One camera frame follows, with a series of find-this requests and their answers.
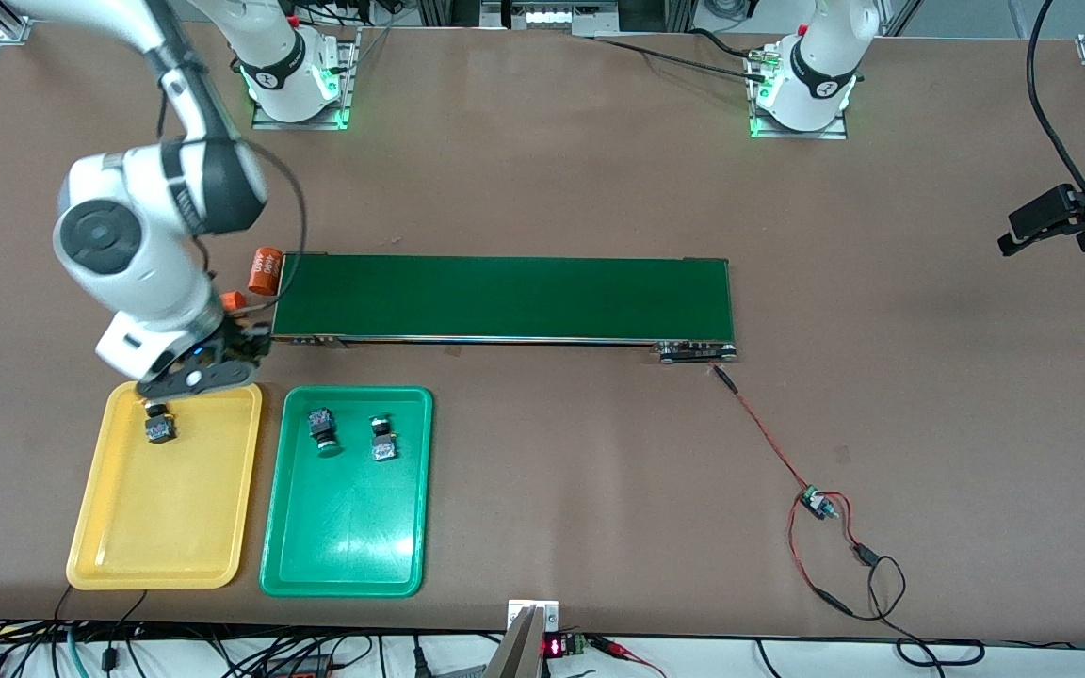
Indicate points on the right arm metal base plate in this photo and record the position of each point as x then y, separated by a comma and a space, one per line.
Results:
348, 75

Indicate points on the green mushroom push button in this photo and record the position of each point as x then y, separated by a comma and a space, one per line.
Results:
382, 447
321, 424

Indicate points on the green conveyor belt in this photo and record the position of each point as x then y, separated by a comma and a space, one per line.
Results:
505, 297

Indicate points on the green plastic tray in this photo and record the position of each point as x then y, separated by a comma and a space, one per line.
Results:
354, 527

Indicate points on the orange cylindrical battery cell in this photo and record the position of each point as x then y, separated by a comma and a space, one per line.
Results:
266, 271
234, 299

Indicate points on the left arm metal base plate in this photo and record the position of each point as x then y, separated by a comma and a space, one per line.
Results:
797, 134

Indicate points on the white LED light bar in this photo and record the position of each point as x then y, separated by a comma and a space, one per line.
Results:
571, 17

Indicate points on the yellow mushroom push button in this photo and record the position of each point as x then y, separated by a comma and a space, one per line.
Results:
161, 430

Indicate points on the red LED display module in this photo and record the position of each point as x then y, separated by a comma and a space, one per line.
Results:
554, 647

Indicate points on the yellow plastic tray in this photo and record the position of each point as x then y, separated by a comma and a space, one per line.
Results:
166, 508

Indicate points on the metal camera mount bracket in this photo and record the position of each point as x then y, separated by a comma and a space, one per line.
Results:
524, 650

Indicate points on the aluminium frame structure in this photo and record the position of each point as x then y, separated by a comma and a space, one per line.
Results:
679, 14

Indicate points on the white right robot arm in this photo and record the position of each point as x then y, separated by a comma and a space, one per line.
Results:
109, 235

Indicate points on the red clip lead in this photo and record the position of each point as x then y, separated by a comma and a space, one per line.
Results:
623, 648

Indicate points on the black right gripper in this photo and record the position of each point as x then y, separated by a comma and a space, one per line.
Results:
243, 341

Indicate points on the small speed controller board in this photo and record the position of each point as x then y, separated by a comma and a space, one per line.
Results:
816, 502

